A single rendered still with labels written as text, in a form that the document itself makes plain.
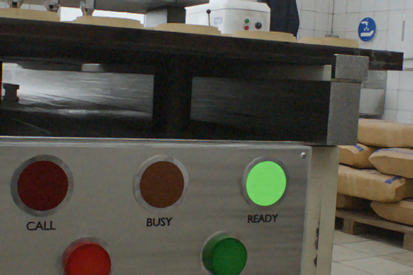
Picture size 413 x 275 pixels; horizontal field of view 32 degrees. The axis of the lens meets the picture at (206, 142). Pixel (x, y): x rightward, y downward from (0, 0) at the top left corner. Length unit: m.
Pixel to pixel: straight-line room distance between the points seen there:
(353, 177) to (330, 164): 3.85
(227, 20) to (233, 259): 3.91
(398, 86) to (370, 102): 0.24
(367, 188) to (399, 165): 0.23
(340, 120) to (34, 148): 0.23
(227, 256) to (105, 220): 0.09
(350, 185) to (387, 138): 0.38
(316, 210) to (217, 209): 0.11
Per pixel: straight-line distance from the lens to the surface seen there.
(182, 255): 0.50
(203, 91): 0.74
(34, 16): 0.48
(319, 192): 0.58
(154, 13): 1.44
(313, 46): 0.55
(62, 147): 0.46
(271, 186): 0.52
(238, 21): 4.38
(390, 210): 4.39
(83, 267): 0.47
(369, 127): 4.65
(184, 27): 0.52
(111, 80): 1.04
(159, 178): 0.48
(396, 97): 5.59
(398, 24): 5.48
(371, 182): 4.36
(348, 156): 4.63
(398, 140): 4.52
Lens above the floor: 0.88
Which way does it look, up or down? 5 degrees down
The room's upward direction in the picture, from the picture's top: 3 degrees clockwise
